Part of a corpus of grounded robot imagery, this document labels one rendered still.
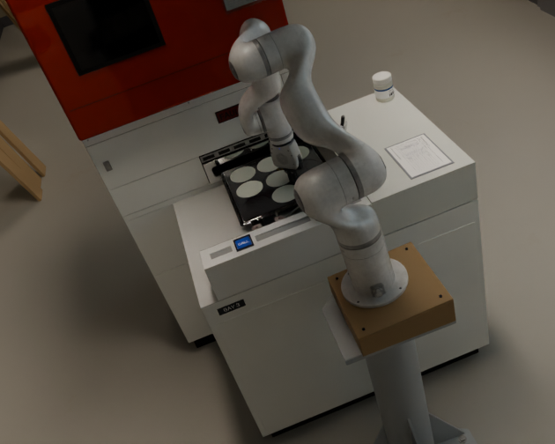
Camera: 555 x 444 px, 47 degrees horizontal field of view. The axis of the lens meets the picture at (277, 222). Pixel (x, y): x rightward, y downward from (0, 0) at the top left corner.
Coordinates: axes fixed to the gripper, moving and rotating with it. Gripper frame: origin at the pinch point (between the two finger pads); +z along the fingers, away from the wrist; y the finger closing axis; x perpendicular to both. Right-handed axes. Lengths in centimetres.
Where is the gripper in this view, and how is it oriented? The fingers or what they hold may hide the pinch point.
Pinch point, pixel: (292, 175)
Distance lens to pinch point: 225.1
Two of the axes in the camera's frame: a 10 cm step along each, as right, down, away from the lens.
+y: 8.2, 1.7, -5.5
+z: 2.5, 7.6, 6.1
